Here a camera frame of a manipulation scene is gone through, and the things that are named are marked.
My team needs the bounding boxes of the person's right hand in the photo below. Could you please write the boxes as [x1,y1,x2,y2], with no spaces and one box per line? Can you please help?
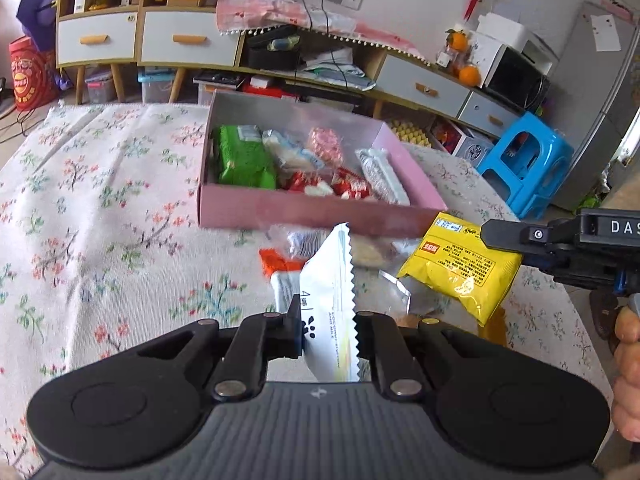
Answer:
[610,305,640,441]

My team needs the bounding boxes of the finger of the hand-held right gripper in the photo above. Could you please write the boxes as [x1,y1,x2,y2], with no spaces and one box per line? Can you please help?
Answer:
[479,217,583,257]

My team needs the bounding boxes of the clear beige biscuit packet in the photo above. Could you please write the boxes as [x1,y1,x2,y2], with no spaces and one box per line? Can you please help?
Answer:
[377,269,441,326]

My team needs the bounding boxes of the pink cardboard box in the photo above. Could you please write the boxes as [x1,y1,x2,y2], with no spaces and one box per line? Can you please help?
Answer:
[197,91,449,238]

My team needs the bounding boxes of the black storage case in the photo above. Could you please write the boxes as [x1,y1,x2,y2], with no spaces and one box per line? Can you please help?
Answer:
[247,25,303,72]

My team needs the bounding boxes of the yellow snack packet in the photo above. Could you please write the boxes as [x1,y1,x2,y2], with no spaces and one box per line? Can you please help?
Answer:
[396,211,524,327]

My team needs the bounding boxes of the white patterned carton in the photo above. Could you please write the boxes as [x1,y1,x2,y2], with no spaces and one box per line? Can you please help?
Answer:
[432,117,496,161]

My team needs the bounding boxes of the small clear storage bin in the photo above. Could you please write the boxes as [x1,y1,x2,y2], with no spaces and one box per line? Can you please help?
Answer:
[85,72,116,105]

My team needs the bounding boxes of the mustard orange snack packet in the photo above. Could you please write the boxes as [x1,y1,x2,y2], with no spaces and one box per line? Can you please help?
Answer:
[475,305,508,348]

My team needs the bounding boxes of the red cartoon gift bag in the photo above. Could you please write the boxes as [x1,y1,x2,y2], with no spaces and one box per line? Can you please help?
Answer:
[9,35,61,112]

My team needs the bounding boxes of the white cabinet drawer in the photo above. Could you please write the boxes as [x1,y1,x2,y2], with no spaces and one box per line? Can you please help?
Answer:
[56,11,138,65]
[140,10,241,67]
[462,92,523,138]
[377,53,472,118]

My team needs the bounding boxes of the clear packet with orange label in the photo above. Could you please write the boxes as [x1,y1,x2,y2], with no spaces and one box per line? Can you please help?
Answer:
[270,226,331,261]

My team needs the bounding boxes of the white zigzag-edged packet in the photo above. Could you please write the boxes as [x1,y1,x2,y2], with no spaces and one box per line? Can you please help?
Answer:
[298,222,362,385]

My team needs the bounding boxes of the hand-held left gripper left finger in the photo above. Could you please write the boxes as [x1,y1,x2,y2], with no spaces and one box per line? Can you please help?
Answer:
[127,301,304,405]

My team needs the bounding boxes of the yellow egg tray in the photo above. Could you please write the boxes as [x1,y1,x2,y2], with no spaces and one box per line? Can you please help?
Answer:
[385,117,433,148]

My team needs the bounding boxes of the pink puffed rice packet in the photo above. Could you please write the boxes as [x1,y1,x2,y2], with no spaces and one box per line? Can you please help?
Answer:
[306,126,346,166]

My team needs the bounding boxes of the white microwave oven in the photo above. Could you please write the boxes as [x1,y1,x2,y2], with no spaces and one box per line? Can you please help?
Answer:
[467,30,558,111]

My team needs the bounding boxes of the floral patterned mat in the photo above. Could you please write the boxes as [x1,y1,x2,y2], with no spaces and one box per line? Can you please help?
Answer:
[0,102,621,480]

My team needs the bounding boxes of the blue plastic stool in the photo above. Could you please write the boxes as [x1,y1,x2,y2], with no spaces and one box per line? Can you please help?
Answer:
[475,111,575,220]

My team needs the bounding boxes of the folded pale cloths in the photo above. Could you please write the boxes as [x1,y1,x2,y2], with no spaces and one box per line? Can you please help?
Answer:
[300,47,377,92]

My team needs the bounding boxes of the blue-lidded storage bin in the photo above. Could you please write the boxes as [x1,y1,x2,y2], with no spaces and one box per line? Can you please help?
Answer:
[137,71,176,103]

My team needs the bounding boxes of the green snack packet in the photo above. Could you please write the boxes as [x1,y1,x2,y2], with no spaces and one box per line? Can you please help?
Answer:
[212,125,278,191]

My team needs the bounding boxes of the white rice cracker packet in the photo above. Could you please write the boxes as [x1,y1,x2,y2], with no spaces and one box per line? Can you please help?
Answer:
[261,129,321,176]

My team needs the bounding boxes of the red shoe box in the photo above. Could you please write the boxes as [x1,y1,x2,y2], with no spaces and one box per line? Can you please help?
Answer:
[242,85,301,103]

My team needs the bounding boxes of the orange and white packet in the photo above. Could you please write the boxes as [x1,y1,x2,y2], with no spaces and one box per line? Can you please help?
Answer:
[259,249,307,317]

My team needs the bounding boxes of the cream rice cracker packet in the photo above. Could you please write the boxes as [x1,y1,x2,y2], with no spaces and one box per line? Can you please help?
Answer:
[351,237,421,268]

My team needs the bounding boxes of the grey refrigerator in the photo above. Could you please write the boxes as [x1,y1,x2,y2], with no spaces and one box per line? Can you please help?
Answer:
[550,0,640,211]

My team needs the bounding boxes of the white paper note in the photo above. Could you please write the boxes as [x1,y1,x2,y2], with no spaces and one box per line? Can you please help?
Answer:
[590,12,623,53]

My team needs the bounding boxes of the purple hat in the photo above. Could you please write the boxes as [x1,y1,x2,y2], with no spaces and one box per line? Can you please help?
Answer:
[16,0,60,53]

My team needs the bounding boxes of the silver snack packet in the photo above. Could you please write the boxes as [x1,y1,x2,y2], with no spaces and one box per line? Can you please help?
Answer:
[355,147,412,207]

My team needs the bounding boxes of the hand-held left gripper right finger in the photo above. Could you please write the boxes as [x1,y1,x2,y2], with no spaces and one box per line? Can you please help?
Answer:
[353,310,508,402]

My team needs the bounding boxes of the red and white candy packet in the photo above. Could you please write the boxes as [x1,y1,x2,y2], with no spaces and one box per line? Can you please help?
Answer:
[282,170,333,196]
[332,166,373,201]

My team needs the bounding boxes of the pink tasselled cloth runner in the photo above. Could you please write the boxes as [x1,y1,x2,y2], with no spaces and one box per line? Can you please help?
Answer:
[216,0,432,66]

